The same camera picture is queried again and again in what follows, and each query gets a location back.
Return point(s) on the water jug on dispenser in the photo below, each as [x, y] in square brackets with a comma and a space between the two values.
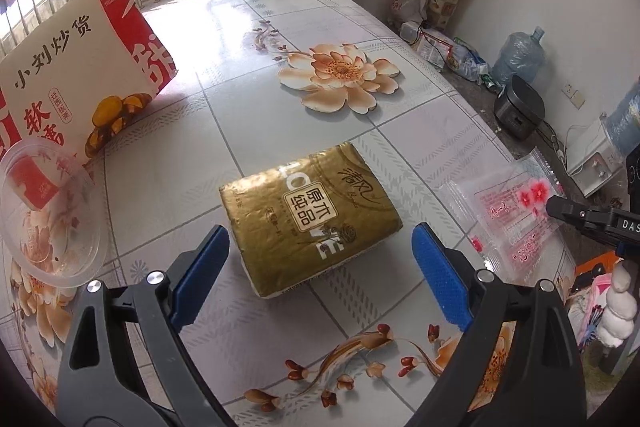
[623, 125]

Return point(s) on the empty blue water jug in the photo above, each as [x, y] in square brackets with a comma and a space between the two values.
[521, 55]

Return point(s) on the white water dispenser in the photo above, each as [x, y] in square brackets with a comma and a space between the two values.
[592, 159]

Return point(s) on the black rice cooker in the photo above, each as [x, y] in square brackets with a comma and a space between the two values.
[519, 109]

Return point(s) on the gold tissue pack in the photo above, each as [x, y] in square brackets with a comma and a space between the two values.
[296, 221]

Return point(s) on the clear red printed plastic bag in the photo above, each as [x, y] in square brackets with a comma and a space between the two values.
[506, 212]

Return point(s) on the pile of packets on floor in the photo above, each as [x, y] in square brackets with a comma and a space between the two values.
[446, 53]

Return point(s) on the right hand in white glove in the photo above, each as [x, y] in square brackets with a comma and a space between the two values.
[617, 320]

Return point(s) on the white plastic bag on floor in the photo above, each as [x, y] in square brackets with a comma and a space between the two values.
[404, 11]

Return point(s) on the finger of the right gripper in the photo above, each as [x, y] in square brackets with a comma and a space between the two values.
[606, 225]

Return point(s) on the clear plastic round container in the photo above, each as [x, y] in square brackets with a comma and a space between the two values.
[52, 216]

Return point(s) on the red white paper snack bag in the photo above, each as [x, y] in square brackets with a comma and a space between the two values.
[82, 76]

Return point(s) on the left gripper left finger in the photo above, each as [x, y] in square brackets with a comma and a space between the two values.
[99, 382]

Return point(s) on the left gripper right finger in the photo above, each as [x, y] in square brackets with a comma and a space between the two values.
[542, 383]

